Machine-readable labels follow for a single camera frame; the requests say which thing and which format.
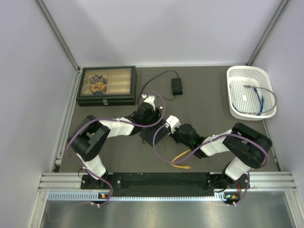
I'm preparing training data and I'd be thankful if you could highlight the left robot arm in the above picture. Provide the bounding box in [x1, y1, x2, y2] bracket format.
[67, 102, 162, 188]

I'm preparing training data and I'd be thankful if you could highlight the yellow ethernet cable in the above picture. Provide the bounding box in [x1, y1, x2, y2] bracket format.
[171, 149, 192, 170]

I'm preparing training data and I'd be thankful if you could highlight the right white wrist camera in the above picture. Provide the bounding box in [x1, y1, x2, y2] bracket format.
[165, 115, 181, 134]

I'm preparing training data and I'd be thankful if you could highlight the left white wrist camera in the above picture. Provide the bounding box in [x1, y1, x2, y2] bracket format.
[142, 94, 156, 111]

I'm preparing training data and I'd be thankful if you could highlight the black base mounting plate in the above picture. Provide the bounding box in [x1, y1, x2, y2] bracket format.
[80, 172, 247, 197]

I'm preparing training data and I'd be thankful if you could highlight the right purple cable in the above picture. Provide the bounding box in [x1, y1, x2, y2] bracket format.
[153, 123, 270, 207]

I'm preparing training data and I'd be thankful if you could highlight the black power adapter with cord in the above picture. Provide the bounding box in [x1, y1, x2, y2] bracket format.
[140, 70, 183, 101]

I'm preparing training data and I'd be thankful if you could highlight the black network switch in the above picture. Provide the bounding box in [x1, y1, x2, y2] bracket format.
[140, 119, 169, 146]

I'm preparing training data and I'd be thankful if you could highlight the white slotted cable duct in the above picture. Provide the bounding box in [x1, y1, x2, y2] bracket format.
[47, 191, 227, 202]

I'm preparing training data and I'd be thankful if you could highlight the aluminium frame rail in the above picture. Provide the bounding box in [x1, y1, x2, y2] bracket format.
[38, 171, 297, 191]

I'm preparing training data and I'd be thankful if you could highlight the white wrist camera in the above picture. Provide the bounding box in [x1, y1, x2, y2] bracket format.
[165, 115, 181, 134]
[142, 94, 156, 111]

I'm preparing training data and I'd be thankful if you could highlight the white perforated plastic basket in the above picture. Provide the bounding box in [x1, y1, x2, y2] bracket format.
[227, 66, 277, 121]

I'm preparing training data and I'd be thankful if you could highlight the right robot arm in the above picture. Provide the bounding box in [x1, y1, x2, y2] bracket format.
[171, 123, 273, 188]

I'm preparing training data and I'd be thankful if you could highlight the grey ethernet cable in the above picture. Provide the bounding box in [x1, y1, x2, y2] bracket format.
[243, 83, 278, 117]

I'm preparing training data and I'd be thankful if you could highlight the orange bracelet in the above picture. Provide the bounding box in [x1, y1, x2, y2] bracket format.
[90, 82, 107, 93]

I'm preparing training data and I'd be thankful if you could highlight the black jewelry display box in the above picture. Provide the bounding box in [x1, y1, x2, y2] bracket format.
[76, 66, 137, 106]

